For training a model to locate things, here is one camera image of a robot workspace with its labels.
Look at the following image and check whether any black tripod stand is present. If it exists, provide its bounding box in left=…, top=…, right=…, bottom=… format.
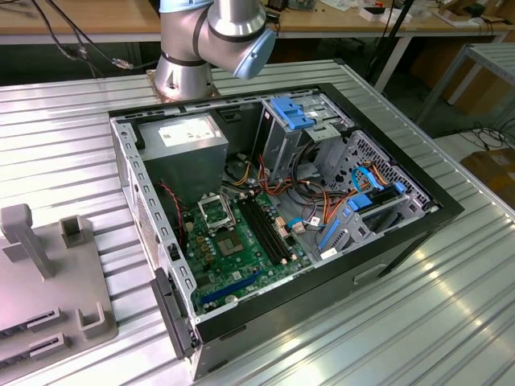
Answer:
left=368, top=0, right=416, bottom=81

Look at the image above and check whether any coloured power wire bundle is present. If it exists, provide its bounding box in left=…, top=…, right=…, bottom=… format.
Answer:
left=220, top=152, right=297, bottom=199
left=299, top=187, right=353, bottom=234

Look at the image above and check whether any metal socket cover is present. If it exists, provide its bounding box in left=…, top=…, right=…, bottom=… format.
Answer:
left=196, top=191, right=237, bottom=234

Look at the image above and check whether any grey metal disk bay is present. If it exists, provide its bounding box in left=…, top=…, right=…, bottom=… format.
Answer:
left=252, top=88, right=355, bottom=190

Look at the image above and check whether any CPU socket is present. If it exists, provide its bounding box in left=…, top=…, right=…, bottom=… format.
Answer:
left=216, top=229, right=247, bottom=259

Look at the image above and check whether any flat cardboard tray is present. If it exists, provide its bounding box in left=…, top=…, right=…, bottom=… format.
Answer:
left=431, top=6, right=484, bottom=28

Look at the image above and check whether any grey metal frame table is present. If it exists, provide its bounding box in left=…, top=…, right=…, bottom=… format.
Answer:
left=414, top=42, right=515, bottom=129

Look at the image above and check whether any blue plastic rail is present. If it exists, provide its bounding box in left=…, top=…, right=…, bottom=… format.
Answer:
left=317, top=208, right=352, bottom=253

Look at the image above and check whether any grey power supply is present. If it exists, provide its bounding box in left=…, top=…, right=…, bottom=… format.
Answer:
left=134, top=112, right=230, bottom=210

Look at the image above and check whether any metal locking lever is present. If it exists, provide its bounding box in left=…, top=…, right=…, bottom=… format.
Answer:
left=220, top=187, right=241, bottom=232

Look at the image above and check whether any orange data wire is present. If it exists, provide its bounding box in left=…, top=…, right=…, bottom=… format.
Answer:
left=369, top=162, right=393, bottom=188

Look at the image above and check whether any grey perforated disk cage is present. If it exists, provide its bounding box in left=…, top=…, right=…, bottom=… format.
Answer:
left=313, top=129, right=440, bottom=262

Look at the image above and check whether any black RAM slot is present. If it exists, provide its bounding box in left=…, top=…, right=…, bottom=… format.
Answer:
left=236, top=197, right=282, bottom=267
left=241, top=196, right=286, bottom=265
left=246, top=195, right=290, bottom=263
left=251, top=195, right=294, bottom=261

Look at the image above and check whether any grey parts rack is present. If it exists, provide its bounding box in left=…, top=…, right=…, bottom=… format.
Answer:
left=0, top=203, right=120, bottom=369

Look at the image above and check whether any blue disk carrier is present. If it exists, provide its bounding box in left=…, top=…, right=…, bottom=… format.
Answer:
left=346, top=181, right=406, bottom=213

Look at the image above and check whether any light blue data wire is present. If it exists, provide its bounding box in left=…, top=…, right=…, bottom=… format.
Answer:
left=350, top=165, right=389, bottom=193

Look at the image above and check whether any blue expansion slot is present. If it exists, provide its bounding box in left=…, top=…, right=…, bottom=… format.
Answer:
left=200, top=269, right=266, bottom=306

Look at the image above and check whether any blue plastic latch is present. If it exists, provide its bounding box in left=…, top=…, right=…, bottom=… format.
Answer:
left=270, top=96, right=319, bottom=132

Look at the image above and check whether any brown cardboard box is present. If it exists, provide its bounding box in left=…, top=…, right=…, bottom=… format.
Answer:
left=459, top=147, right=515, bottom=202

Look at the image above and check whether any red black twisted wire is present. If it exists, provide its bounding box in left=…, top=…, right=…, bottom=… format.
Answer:
left=156, top=181, right=188, bottom=247

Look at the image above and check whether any green motherboard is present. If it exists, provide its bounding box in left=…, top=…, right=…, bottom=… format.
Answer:
left=183, top=188, right=315, bottom=317

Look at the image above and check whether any long wooden desk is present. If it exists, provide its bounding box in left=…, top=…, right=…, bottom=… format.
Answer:
left=0, top=0, right=515, bottom=46

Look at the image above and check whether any black open PC case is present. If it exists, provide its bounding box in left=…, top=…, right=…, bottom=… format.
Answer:
left=108, top=82, right=466, bottom=383

